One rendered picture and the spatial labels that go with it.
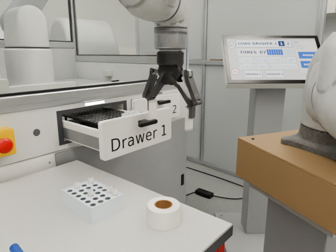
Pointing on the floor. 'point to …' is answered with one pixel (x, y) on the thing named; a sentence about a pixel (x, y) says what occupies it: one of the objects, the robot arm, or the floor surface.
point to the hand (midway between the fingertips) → (170, 122)
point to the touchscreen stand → (231, 243)
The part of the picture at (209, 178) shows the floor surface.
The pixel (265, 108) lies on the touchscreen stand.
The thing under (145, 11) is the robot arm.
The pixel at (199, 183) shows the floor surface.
